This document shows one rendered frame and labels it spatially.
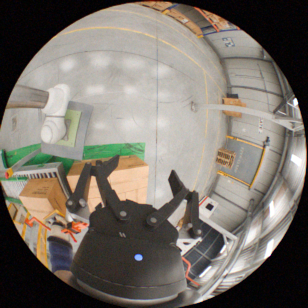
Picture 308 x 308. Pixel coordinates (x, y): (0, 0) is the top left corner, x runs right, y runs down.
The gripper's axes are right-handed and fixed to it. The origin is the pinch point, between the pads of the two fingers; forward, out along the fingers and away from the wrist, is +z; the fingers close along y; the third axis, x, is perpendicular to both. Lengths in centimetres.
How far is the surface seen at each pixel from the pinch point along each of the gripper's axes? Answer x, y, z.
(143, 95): 76, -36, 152
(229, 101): 372, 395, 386
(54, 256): -68, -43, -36
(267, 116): 143, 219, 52
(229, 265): -384, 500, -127
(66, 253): -71, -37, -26
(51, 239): -67, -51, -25
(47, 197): -63, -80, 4
